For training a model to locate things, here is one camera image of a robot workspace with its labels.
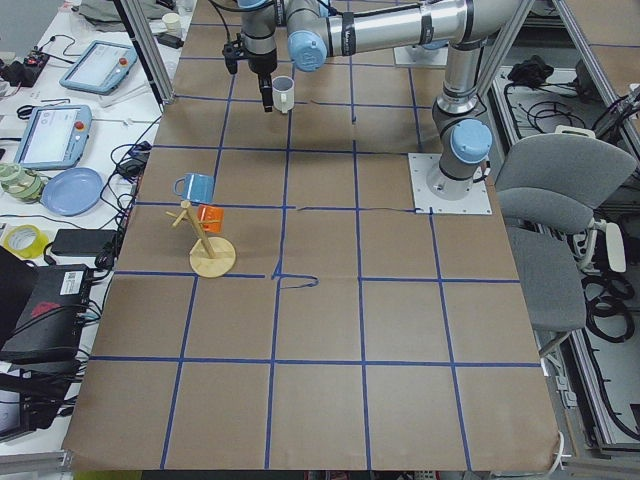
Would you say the green tape rolls stack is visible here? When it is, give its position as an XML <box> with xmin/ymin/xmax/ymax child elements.
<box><xmin>1</xmin><ymin>163</ymin><xmax>46</xmax><ymax>203</ymax></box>

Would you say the grey cloth pile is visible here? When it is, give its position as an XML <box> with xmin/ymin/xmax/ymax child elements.
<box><xmin>76</xmin><ymin>0</ymin><xmax>176</xmax><ymax>23</ymax></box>

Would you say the white mug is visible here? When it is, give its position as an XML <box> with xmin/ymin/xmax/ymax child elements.
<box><xmin>272</xmin><ymin>76</ymin><xmax>295</xmax><ymax>114</ymax></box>

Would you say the black cable bundle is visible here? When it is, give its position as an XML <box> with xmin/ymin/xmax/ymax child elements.
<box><xmin>94</xmin><ymin>119</ymin><xmax>161</xmax><ymax>274</ymax></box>

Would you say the aluminium frame post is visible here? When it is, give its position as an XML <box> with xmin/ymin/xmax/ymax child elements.
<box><xmin>113</xmin><ymin>0</ymin><xmax>174</xmax><ymax>105</ymax></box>

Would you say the yellow tape roll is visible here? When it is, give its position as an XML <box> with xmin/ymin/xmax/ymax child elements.
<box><xmin>3</xmin><ymin>225</ymin><xmax>49</xmax><ymax>259</ymax></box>

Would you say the black power adapter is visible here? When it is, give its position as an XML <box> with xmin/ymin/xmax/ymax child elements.
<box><xmin>51</xmin><ymin>229</ymin><xmax>116</xmax><ymax>257</ymax></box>

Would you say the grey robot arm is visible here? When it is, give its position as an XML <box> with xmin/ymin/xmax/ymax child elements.
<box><xmin>222</xmin><ymin>1</ymin><xmax>511</xmax><ymax>153</ymax></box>

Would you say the lower blue teach pendant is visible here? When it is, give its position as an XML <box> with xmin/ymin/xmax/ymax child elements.
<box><xmin>14</xmin><ymin>105</ymin><xmax>93</xmax><ymax>170</ymax></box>

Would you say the white paper cup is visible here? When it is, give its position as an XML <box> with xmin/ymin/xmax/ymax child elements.
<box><xmin>162</xmin><ymin>12</ymin><xmax>182</xmax><ymax>37</ymax></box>

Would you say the black cloth bundle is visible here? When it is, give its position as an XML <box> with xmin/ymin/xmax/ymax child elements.
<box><xmin>507</xmin><ymin>55</ymin><xmax>554</xmax><ymax>88</ymax></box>

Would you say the upper blue teach pendant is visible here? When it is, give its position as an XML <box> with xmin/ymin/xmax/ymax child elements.
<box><xmin>59</xmin><ymin>40</ymin><xmax>138</xmax><ymax>95</ymax></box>

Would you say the blue plastic cup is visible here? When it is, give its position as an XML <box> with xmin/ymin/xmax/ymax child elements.
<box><xmin>173</xmin><ymin>173</ymin><xmax>215</xmax><ymax>204</ymax></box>

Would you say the orange plastic cup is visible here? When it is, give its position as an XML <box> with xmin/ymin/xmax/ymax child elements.
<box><xmin>197</xmin><ymin>204</ymin><xmax>224</xmax><ymax>233</ymax></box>

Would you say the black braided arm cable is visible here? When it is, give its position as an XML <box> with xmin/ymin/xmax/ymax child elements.
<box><xmin>207</xmin><ymin>0</ymin><xmax>251</xmax><ymax>76</ymax></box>

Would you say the black box device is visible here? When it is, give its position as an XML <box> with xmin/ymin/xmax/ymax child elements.
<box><xmin>1</xmin><ymin>264</ymin><xmax>92</xmax><ymax>365</ymax></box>

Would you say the blue teach pendant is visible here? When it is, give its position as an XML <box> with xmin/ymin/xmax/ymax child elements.
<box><xmin>14</xmin><ymin>105</ymin><xmax>93</xmax><ymax>170</ymax></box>
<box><xmin>59</xmin><ymin>40</ymin><xmax>138</xmax><ymax>95</ymax></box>

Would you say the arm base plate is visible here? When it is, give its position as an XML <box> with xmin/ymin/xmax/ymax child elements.
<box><xmin>393</xmin><ymin>46</ymin><xmax>448</xmax><ymax>69</ymax></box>
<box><xmin>408</xmin><ymin>153</ymin><xmax>492</xmax><ymax>215</ymax></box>

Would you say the grey office chair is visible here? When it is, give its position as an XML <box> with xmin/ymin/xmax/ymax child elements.
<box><xmin>495</xmin><ymin>133</ymin><xmax>637</xmax><ymax>356</ymax></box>

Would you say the blue plate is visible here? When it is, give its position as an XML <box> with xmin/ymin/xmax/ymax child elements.
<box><xmin>41</xmin><ymin>167</ymin><xmax>104</xmax><ymax>216</ymax></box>

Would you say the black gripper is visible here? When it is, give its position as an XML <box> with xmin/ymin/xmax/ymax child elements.
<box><xmin>247</xmin><ymin>49</ymin><xmax>278</xmax><ymax>113</ymax></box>

